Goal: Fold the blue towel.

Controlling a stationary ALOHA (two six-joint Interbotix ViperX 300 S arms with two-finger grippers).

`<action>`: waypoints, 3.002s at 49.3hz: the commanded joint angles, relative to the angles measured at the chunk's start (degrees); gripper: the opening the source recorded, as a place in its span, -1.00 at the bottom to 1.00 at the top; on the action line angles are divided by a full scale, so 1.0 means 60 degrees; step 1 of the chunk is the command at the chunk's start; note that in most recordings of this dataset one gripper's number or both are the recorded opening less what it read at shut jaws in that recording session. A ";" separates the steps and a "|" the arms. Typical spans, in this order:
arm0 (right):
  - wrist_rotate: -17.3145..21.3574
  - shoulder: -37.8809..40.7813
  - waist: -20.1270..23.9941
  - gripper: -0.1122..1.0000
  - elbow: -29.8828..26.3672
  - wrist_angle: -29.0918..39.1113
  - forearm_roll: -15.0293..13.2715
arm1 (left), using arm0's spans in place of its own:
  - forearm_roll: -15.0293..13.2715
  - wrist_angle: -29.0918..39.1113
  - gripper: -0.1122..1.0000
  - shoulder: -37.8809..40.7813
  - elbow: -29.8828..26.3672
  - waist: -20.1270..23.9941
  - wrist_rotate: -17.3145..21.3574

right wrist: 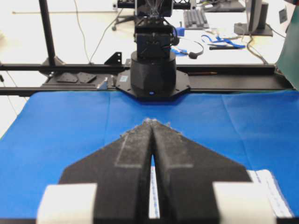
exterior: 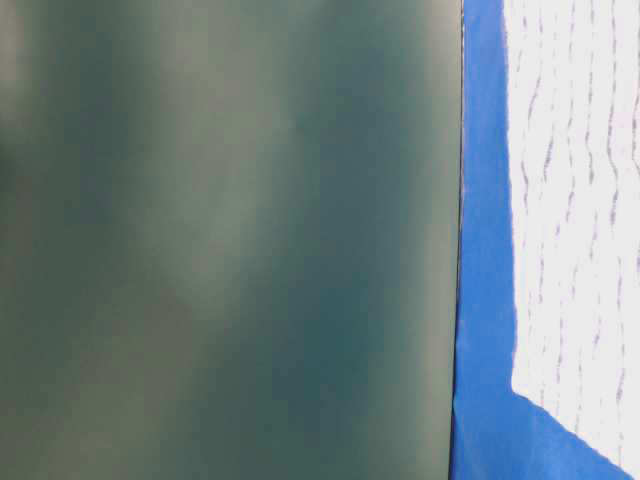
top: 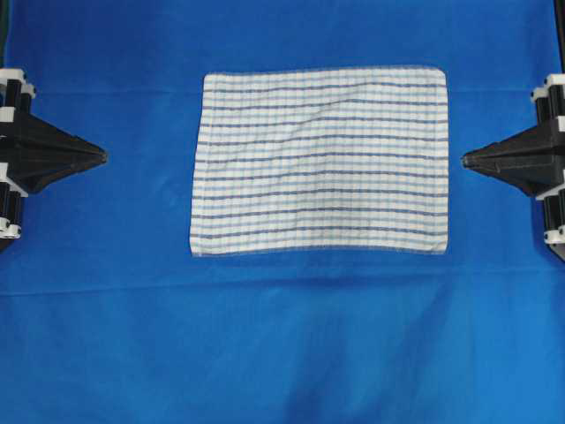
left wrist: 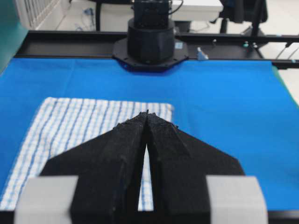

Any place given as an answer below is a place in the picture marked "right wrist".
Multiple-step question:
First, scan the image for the blue table cloth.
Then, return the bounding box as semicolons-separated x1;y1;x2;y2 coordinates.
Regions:
0;91;299;218

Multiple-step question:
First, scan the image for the white blue striped towel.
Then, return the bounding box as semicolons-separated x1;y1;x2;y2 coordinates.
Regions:
148;164;294;219

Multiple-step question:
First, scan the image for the black upright frame post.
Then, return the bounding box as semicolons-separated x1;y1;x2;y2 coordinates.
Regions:
39;0;64;66

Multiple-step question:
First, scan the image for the black aluminium frame rail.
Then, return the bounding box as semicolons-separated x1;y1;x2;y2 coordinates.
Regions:
0;64;292;101

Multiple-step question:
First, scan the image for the blue lanyard strap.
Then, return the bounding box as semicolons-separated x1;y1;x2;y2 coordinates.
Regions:
201;34;246;49

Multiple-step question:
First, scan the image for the black headset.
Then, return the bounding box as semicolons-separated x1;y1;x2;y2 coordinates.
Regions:
179;37;204;59

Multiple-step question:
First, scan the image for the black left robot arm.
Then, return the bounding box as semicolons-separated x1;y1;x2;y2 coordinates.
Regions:
116;0;190;100

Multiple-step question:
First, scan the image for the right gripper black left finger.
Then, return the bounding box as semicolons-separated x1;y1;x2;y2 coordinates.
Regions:
59;122;152;224

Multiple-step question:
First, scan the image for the black computer keyboard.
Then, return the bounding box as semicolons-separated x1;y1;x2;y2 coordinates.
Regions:
183;9;209;30

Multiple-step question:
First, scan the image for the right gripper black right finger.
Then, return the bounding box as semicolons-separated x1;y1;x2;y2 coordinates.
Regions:
151;121;251;224

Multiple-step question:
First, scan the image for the green backdrop board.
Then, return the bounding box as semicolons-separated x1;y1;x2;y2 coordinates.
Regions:
277;8;299;90

